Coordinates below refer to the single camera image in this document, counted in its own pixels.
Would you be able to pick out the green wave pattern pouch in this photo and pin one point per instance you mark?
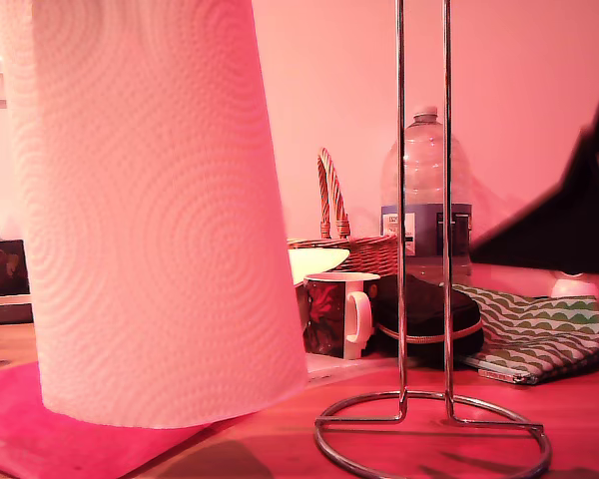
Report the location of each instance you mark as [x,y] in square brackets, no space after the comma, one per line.
[539,329]

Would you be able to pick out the small white round camera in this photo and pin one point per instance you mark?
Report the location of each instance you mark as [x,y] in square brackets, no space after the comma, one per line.
[574,288]

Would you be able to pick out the metallic paper towel stand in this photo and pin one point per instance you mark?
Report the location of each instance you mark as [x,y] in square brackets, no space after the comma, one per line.
[400,149]

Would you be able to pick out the black zip case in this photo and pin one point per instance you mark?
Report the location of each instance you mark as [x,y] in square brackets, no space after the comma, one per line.
[424,309]

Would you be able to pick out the dark floral tissue box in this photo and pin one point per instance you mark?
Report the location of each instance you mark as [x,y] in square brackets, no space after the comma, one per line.
[2,267]

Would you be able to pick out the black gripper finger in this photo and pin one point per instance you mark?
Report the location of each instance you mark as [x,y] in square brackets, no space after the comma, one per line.
[569,234]

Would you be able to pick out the white paper bag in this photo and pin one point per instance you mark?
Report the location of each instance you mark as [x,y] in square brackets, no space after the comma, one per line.
[319,259]

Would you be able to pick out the white paper towel roll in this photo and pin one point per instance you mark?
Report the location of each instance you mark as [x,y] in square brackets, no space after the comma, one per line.
[155,224]

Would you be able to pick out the shallow grey dish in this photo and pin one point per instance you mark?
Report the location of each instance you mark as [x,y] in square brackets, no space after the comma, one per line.
[5,309]

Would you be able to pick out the large clear water bottle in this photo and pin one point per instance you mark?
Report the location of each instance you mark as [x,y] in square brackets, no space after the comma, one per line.
[424,164]

